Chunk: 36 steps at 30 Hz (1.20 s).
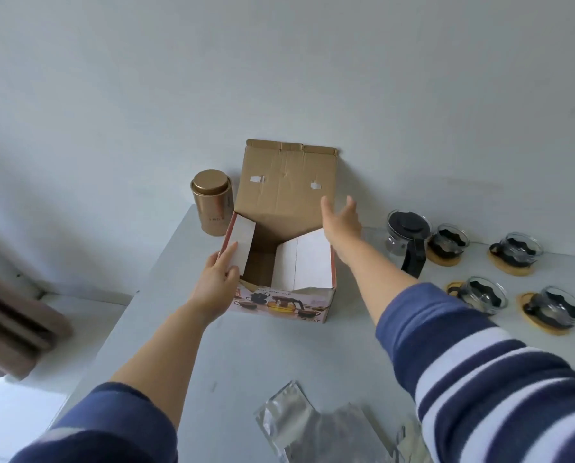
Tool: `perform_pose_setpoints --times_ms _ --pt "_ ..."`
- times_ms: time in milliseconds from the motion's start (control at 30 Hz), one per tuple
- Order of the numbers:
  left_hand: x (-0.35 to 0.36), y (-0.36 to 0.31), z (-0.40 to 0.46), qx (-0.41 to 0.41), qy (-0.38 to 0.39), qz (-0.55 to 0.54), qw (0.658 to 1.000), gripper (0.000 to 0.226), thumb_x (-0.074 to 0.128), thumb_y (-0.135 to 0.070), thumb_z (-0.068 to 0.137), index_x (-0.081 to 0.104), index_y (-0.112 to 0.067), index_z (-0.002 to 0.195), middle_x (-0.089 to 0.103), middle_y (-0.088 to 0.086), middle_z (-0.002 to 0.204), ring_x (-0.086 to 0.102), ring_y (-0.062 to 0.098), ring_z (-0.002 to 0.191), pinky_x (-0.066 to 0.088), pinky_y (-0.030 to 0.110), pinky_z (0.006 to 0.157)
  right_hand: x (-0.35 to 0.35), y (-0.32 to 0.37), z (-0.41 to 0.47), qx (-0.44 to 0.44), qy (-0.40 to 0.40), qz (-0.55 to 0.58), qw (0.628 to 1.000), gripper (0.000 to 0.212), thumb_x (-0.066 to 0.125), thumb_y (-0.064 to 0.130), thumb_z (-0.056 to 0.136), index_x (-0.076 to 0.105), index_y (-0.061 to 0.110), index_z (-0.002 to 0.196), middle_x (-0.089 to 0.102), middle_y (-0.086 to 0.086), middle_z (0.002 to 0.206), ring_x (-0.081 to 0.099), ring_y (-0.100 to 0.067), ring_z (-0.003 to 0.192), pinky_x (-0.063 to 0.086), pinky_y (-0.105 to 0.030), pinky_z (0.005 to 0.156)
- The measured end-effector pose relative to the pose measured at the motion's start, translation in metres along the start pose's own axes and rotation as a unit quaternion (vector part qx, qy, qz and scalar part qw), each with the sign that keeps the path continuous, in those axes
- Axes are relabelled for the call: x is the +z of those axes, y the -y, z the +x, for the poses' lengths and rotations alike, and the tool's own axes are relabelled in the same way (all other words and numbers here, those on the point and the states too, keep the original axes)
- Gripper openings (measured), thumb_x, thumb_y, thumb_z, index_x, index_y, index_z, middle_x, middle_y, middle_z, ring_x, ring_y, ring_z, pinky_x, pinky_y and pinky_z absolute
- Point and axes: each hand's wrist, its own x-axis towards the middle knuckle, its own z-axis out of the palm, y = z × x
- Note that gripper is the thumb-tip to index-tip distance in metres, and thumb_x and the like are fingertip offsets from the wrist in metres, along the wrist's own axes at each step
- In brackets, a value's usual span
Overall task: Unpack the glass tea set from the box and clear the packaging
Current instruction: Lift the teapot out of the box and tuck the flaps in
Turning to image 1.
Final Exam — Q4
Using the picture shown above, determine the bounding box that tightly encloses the person's right hand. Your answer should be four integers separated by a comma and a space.
320, 195, 363, 266

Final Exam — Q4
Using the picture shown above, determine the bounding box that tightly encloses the gold metal tea tin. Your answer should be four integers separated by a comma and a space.
190, 169, 233, 237

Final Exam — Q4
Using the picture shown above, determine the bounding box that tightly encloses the brown chair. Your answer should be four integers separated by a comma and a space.
0, 267, 74, 382

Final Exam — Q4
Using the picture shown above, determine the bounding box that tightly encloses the silver foil pouch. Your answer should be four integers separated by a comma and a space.
393, 413, 434, 463
316, 403, 395, 463
254, 381, 324, 463

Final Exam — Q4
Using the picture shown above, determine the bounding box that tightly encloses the person's left hand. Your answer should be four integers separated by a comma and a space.
188, 242, 241, 325

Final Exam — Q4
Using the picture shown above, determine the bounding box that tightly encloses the person's right forearm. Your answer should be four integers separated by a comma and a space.
335, 245, 419, 326

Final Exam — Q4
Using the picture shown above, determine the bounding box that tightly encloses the glass cup with black holder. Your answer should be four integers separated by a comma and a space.
456, 277, 509, 316
524, 286, 575, 330
427, 223, 470, 260
489, 232, 544, 268

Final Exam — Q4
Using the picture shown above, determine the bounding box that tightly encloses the glass teapot with black lid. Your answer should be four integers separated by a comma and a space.
385, 210, 432, 279

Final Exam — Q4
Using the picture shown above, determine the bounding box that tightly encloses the person's left forearm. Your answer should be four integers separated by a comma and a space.
110, 303, 217, 432

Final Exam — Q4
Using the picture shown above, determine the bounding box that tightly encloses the cardboard tea set box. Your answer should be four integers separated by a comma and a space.
219, 139, 339, 324

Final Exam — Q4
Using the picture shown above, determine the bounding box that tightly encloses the blue white striped sweater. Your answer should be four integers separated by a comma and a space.
10, 283, 575, 463

